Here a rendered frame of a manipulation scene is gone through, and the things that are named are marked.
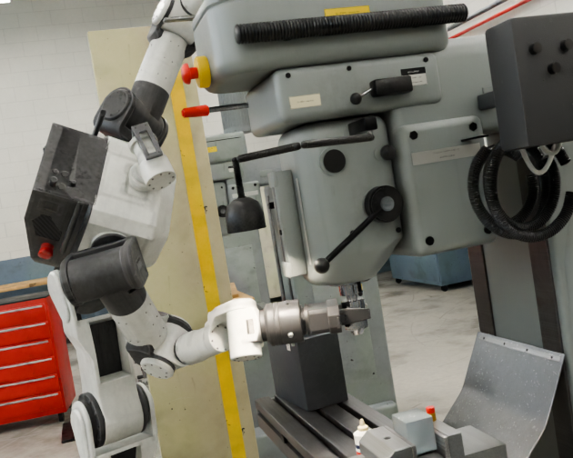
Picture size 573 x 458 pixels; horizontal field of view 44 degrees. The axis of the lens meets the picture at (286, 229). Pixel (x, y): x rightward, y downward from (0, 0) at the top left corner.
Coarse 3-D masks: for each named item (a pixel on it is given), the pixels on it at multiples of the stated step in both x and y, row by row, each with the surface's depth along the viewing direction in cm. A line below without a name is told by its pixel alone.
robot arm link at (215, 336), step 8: (224, 304) 147; (232, 304) 145; (240, 304) 144; (248, 304) 145; (216, 312) 148; (224, 312) 146; (208, 320) 150; (216, 320) 150; (224, 320) 151; (208, 328) 150; (216, 328) 151; (224, 328) 153; (208, 336) 149; (216, 336) 151; (224, 336) 152; (208, 344) 150; (216, 344) 150; (224, 344) 151; (216, 352) 151
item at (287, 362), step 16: (304, 336) 184; (320, 336) 183; (336, 336) 185; (272, 352) 198; (288, 352) 187; (304, 352) 182; (320, 352) 183; (336, 352) 185; (272, 368) 201; (288, 368) 189; (304, 368) 182; (320, 368) 183; (336, 368) 185; (288, 384) 191; (304, 384) 182; (320, 384) 183; (336, 384) 185; (288, 400) 193; (304, 400) 183; (320, 400) 183; (336, 400) 185
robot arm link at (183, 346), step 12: (168, 324) 162; (180, 324) 162; (168, 336) 160; (180, 336) 159; (192, 336) 155; (156, 348) 158; (168, 348) 158; (180, 348) 156; (192, 348) 154; (204, 348) 151; (180, 360) 158; (192, 360) 156; (204, 360) 157
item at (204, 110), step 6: (186, 108) 145; (192, 108) 145; (198, 108) 145; (204, 108) 145; (210, 108) 146; (216, 108) 146; (222, 108) 147; (228, 108) 147; (234, 108) 148; (240, 108) 148; (186, 114) 144; (192, 114) 145; (198, 114) 145; (204, 114) 146
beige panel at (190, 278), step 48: (96, 48) 297; (144, 48) 302; (192, 96) 308; (192, 144) 308; (192, 192) 308; (192, 240) 308; (192, 288) 308; (192, 384) 309; (240, 384) 315; (192, 432) 309; (240, 432) 314
